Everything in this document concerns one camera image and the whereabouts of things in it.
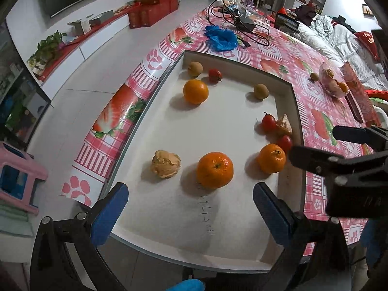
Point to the black box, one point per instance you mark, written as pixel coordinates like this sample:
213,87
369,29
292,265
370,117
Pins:
286,21

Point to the grey blanket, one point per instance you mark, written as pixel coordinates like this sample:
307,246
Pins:
342,39

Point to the red cherry tomato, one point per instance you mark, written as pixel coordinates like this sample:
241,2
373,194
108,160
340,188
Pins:
269,123
215,75
285,143

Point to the red trimmed cushion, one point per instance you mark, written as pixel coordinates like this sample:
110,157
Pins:
379,94

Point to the large smooth orange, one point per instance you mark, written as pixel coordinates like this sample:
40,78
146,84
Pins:
196,91

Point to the clear bag of fruit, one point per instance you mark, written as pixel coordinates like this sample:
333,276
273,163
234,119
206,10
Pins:
326,81

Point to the white sofa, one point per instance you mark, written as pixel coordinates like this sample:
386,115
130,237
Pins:
315,41

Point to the dark clothes pile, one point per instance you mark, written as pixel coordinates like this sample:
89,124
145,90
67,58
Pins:
306,13

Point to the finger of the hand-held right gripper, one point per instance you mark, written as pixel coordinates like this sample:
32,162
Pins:
354,136
315,160

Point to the white television cabinet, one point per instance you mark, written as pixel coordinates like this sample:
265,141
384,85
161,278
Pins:
91,41

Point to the mandarin with green stem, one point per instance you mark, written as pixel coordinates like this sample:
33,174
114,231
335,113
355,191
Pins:
215,169

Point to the green potted plant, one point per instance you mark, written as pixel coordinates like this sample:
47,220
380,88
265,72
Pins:
47,48

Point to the pink strawberry print tablecloth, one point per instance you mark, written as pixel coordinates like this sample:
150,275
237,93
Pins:
272,57

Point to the clear plastic bag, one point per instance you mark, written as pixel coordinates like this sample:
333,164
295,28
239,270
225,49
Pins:
251,10

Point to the dark smartphone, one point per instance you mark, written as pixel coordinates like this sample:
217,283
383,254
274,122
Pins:
354,109

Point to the grey flat box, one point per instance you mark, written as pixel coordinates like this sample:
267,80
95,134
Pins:
101,18

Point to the dark glass cabinet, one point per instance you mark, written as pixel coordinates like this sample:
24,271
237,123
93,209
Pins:
21,112

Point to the pale tan fruit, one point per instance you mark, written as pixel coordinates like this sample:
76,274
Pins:
334,86

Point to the white shallow tray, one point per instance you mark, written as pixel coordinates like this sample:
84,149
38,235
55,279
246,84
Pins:
197,127

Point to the physalis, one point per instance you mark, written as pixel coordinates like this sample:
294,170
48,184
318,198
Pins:
165,163
284,125

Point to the person's right hand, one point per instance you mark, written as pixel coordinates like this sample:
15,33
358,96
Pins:
376,242

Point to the small framed picture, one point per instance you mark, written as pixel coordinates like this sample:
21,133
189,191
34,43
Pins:
367,9

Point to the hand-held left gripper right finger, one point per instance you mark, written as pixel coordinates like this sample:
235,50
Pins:
272,215

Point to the small mandarin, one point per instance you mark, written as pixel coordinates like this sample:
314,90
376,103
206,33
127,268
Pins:
271,158

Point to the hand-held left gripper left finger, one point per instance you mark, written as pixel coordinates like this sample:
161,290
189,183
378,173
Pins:
110,212

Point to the open cardboard box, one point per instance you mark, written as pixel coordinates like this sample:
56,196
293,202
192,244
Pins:
78,27

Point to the patterned white cloth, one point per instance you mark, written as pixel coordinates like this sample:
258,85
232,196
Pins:
323,27

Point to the red embroidered cushion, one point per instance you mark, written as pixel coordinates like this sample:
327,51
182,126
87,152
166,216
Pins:
365,45

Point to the pink plastic stool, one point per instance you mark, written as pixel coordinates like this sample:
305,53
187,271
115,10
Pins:
18,175

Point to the brown longan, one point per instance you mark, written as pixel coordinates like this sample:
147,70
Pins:
314,76
260,91
195,68

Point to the person's left hand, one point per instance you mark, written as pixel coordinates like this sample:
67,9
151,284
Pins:
189,286

